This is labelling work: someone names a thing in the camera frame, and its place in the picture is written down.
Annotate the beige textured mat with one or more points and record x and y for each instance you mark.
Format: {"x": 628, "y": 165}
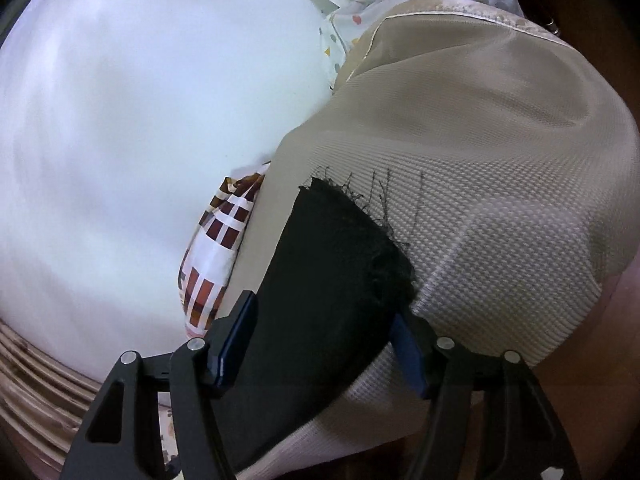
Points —
{"x": 500, "y": 185}

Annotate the black pants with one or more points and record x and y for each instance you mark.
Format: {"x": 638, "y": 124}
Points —
{"x": 325, "y": 285}

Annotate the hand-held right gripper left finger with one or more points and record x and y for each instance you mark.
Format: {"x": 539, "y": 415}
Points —
{"x": 234, "y": 345}

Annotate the white brown plaid pillow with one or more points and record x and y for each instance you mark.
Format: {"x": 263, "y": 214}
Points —
{"x": 220, "y": 240}

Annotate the pink striped cloth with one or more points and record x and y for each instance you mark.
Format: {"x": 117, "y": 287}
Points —
{"x": 35, "y": 375}

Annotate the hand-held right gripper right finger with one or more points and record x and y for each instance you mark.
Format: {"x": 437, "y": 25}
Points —
{"x": 410, "y": 357}

